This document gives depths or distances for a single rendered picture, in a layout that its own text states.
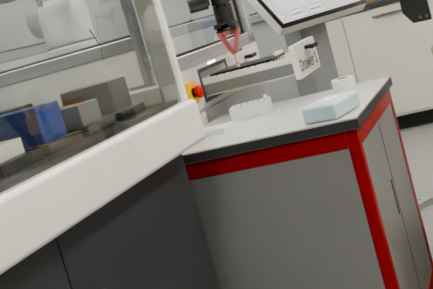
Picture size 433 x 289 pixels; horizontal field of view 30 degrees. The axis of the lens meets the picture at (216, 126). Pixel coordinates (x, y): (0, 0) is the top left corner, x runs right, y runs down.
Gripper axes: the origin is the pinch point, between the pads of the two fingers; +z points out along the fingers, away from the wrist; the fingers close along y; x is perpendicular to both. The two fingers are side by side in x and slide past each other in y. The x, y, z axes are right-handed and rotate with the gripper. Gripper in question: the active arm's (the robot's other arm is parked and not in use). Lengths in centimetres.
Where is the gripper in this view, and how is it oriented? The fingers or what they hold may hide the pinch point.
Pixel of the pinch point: (234, 51)
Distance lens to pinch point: 244.0
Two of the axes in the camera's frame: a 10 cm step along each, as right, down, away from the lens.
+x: 9.5, -2.3, -2.1
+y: -1.7, 1.7, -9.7
